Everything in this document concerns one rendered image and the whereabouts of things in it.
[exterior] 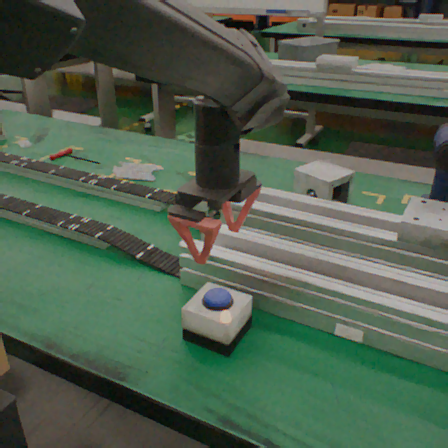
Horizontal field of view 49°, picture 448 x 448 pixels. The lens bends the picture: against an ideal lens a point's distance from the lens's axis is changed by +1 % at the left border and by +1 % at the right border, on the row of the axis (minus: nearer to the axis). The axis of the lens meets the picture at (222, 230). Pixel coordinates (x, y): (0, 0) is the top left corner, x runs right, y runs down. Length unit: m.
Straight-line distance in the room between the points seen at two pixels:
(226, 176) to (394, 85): 1.77
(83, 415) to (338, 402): 0.89
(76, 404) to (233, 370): 0.82
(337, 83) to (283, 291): 1.68
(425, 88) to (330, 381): 1.76
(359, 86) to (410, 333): 1.71
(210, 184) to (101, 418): 0.94
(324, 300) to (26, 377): 1.05
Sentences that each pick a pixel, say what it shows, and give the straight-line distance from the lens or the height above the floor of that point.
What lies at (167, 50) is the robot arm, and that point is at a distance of 0.36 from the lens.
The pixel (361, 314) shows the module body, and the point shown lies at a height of 0.83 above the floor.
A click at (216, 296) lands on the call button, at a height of 0.85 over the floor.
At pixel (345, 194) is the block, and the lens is 1.14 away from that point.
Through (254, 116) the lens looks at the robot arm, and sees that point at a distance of 0.54.
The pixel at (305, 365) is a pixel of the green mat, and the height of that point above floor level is 0.78.
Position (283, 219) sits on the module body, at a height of 0.85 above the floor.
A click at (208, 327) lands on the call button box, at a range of 0.71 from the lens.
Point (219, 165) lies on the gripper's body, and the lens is 0.59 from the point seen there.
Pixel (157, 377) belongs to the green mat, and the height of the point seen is 0.78.
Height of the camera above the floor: 1.28
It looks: 29 degrees down
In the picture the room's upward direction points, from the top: straight up
